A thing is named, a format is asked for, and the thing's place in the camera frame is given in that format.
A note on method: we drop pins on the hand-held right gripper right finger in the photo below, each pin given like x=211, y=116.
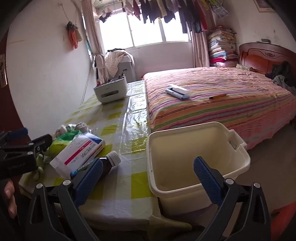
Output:
x=208, y=178

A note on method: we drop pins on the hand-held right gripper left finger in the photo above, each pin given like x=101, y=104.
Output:
x=90, y=178

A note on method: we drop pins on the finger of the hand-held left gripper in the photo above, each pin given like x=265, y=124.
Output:
x=42, y=141
x=19, y=133

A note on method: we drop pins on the green plastic bag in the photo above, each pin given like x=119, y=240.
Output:
x=61, y=141

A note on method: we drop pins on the pale green wrapper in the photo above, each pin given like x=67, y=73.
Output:
x=39, y=165

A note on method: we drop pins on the brown bottle white cap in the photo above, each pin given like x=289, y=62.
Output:
x=108, y=162

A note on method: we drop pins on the white pink medicine box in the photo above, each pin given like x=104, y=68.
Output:
x=76, y=153

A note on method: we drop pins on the cream plastic bin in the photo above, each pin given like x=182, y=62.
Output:
x=185, y=148

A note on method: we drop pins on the white lace sock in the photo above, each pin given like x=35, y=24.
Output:
x=81, y=127

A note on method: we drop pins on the person's left hand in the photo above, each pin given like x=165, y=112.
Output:
x=9, y=197

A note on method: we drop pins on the crumpled white plastic bag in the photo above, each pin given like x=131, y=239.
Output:
x=61, y=129

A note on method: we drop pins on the dark red door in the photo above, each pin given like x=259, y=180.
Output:
x=11, y=111

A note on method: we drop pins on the yellow checked tablecloth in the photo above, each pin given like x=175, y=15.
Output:
x=111, y=129

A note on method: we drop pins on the striped bedsheet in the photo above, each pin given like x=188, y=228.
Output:
x=208, y=111

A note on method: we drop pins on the white desk organizer box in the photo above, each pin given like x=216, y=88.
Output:
x=111, y=91

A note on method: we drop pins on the red plastic stool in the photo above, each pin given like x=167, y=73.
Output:
x=284, y=220

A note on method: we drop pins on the white hanging garment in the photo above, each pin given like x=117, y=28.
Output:
x=100, y=67

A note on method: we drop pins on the dotted white cloth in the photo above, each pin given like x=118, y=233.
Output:
x=113, y=61

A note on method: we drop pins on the white appliance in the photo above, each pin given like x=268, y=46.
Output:
x=127, y=69

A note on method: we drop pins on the orange hanging cloth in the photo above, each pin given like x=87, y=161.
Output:
x=73, y=34

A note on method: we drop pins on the green patterned pillow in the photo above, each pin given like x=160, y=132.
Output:
x=242, y=66

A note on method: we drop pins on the beige curtain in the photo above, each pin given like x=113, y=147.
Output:
x=200, y=51
x=91, y=27

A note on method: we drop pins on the dark clothes pile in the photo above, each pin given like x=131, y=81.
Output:
x=281, y=71

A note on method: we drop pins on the wooden headboard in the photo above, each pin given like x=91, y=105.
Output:
x=254, y=55

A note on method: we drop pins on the stack of folded quilts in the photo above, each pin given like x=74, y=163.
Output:
x=222, y=46

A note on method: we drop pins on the small grey object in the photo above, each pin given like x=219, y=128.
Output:
x=265, y=41

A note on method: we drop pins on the window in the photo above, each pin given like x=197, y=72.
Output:
x=148, y=32

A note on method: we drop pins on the row of hanging clothes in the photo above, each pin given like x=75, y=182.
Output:
x=161, y=9

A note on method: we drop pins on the wall poster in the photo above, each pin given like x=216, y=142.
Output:
x=2, y=71

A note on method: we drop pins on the framed wall picture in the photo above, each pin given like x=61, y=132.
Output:
x=261, y=4

